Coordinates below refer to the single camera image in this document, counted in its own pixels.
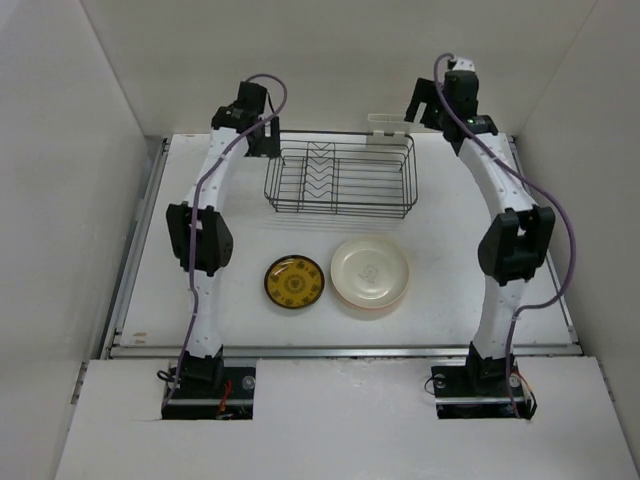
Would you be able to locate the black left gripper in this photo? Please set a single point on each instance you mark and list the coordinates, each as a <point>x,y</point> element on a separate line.
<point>267,145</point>

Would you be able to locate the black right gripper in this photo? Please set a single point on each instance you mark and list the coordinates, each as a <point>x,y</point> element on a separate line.
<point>424,91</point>

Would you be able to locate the black wire dish rack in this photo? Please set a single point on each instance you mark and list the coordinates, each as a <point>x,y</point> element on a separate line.
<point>343,173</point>

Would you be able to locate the brown yellow patterned plate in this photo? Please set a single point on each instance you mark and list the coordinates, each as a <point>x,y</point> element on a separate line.
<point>294,282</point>

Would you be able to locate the cream plate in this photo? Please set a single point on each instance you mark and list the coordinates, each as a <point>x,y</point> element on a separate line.
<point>370,272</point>

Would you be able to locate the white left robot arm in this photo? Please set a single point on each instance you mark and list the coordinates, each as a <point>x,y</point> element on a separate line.
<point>200,239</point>

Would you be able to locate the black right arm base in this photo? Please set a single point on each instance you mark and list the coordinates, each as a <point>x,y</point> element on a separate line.
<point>480,389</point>

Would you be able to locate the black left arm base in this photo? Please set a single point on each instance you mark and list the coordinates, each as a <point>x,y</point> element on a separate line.
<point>209,388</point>

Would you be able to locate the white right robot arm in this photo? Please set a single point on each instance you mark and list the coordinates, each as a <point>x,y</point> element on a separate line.
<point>516,242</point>

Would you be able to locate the white cutlery holder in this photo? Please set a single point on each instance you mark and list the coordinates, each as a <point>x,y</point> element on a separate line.
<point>387,130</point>

